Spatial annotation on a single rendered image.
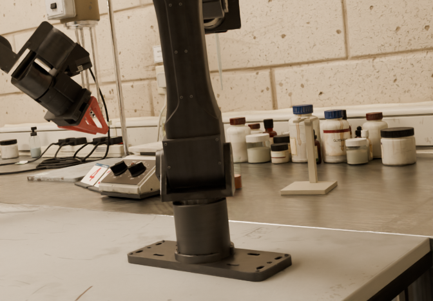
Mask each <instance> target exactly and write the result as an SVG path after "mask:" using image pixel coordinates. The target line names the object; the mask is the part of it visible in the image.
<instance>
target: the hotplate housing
mask: <svg viewBox="0 0 433 301"><path fill-rule="evenodd" d="M155 156H156V154H155V152H140V153H139V154H136V155H130V156H126V157H125V158H123V159H142V160H155ZM99 190H100V191H101V195H106V196H113V197H126V198H134V199H144V198H146V197H150V196H152V195H157V194H160V182H159V180H158V178H157V176H156V175H155V166H154V168H153V169H152V170H151V171H150V172H149V173H148V174H147V175H146V176H145V177H144V178H143V179H142V180H141V181H140V182H139V183H138V184H137V185H129V184H112V183H102V182H101V181H100V184H99Z"/></svg>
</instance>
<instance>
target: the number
mask: <svg viewBox="0 0 433 301"><path fill-rule="evenodd" d="M106 169H107V168H103V167H100V166H94V167H93V168H92V169H91V170H90V172H89V173H88V174H87V175H86V176H85V178H83V180H85V181H88V182H92V183H95V181H96V180H97V179H98V178H99V177H100V176H101V175H102V174H103V172H104V171H105V170H106Z"/></svg>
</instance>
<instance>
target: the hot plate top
mask: <svg viewBox="0 0 433 301"><path fill-rule="evenodd" d="M162 148H163V147H162V141H159V142H152V143H149V144H142V145H138V146H132V147H129V148H128V151H129V152H156V151H157V150H161V149H162Z"/></svg>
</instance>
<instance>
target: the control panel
mask: <svg viewBox="0 0 433 301"><path fill-rule="evenodd" d="M122 160H123V161H124V162H125V163H126V165H127V166H131V163H132V162H134V164H135V163H137V162H140V161H142V162H143V163H144V165H145V167H146V170H145V172H144V173H142V174H141V175H139V176H137V177H132V176H131V173H130V172H129V170H126V171H125V172H124V173H123V174H121V175H118V176H115V175H114V174H113V172H112V171H110V172H109V173H108V174H107V176H105V177H104V178H103V179H102V180H101V182H102V183H112V184H129V185H137V184H138V183H139V182H140V181H141V180H142V179H143V178H144V177H145V176H146V175H147V174H148V173H149V172H150V171H151V170H152V169H153V168H154V166H155V160H142V159H122Z"/></svg>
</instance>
